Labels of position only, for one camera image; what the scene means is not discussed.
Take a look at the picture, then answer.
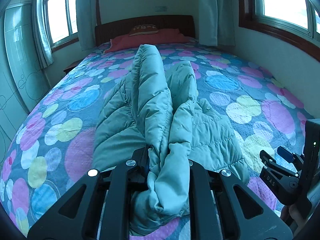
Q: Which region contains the colourful circle pattern bedspread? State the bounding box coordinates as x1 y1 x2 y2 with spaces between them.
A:
1 40 311 235

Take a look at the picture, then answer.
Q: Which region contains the left window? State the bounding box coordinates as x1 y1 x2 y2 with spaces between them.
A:
43 0 78 50

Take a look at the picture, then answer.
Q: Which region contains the light green puffer jacket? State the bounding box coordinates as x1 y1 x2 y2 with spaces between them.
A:
92 44 249 236

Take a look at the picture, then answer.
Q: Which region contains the window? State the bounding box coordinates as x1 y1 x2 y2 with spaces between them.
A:
239 0 319 60
43 0 78 50

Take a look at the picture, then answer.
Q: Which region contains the brown embroidered pillow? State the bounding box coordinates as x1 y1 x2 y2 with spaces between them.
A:
129 24 159 36

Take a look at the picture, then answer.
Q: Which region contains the glass door wardrobe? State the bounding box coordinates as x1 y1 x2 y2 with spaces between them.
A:
1 0 49 162

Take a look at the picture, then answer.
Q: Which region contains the dark wooden headboard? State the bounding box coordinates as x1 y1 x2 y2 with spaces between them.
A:
95 15 196 47

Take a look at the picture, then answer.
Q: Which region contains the right window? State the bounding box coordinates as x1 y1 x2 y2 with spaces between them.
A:
239 0 319 60

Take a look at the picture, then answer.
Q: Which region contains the red blanket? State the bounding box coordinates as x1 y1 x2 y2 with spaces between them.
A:
105 29 190 53

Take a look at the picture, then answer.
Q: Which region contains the wooden nightstand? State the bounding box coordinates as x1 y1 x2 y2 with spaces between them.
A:
63 60 82 74

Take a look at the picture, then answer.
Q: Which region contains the person's hand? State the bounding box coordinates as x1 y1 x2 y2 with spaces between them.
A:
280 205 309 237

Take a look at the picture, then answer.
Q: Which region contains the wall socket plate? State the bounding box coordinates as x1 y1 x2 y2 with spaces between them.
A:
155 6 168 12

